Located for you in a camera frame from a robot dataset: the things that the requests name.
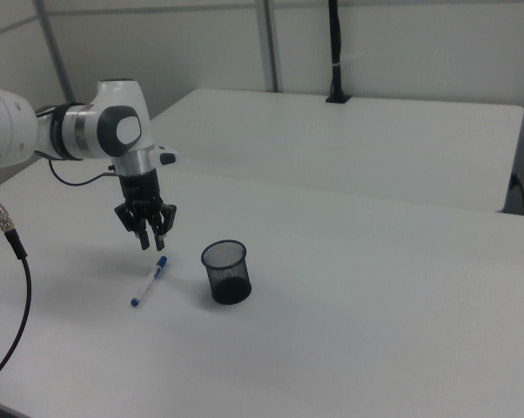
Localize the black mesh pen cup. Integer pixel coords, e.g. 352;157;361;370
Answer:
200;238;253;307

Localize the black camera pole with base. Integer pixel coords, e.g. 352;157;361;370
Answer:
324;0;354;105

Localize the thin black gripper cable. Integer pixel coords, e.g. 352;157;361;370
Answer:
47;158;120;187

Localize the thick black cable with connector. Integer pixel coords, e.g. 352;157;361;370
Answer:
0;177;33;389

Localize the grey partition frame post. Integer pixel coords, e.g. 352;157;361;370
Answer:
254;0;286;93
32;0;77;105

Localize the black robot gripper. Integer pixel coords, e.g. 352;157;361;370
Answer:
113;170;178;253

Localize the blue capped white marker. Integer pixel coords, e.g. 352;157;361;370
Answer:
129;255;169;309

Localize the black cable by side table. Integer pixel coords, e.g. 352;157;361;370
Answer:
511;172;524;216

